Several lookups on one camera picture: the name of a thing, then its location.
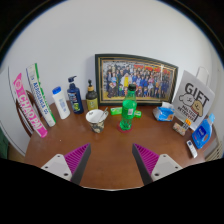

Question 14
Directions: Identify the blue tissue pack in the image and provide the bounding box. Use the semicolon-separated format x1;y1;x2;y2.
153;102;175;121

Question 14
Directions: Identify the left green soap bar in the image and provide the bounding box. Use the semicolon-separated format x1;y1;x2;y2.
110;107;122;115

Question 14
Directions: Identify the small beige box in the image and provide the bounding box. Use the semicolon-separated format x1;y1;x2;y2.
173;119;191;136

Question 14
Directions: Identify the green plastic bottle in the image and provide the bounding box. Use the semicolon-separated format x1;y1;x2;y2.
120;84;137;129

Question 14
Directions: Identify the white green shuttlecock tube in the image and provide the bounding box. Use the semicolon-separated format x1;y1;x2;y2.
26;63;56;127

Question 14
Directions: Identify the pink shuttlecock tube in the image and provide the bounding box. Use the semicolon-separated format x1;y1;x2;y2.
13;74;47;138

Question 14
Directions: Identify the blue detergent bottle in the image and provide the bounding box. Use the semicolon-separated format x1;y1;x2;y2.
192;113;215;149

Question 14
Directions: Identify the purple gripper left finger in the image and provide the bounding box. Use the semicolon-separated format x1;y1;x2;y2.
40;142;92;186

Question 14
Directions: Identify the dark blue pump bottle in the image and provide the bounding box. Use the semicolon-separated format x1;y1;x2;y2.
67;76;84;114

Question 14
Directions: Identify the right green soap bar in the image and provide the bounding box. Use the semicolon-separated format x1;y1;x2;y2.
134;111;142;118

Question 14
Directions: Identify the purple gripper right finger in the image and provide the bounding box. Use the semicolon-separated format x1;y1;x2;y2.
131;142;184;186

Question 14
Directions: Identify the red round coaster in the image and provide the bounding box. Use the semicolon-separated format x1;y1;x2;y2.
118;124;133;133

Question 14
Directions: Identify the green soap bar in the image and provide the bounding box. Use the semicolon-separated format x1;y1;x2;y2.
134;111;142;118
110;107;122;115

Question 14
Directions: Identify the small white remote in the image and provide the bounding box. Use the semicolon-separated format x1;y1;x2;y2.
186;140;198;158

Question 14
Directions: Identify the yellow pump bottle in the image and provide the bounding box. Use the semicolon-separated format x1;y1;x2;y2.
86;80;98;110

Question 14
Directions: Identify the white powder bottle blue cap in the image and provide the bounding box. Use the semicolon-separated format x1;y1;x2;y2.
52;86;70;119

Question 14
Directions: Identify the white paper cup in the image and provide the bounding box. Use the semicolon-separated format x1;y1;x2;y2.
86;109;109;133

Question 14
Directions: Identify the white plastic spoon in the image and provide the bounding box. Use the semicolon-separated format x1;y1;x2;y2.
98;107;108;122

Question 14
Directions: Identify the white gift paper bag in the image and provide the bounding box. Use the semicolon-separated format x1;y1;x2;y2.
172;66;215;130

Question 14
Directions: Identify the framed group photo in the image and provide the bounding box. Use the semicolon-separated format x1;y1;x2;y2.
95;54;178;105

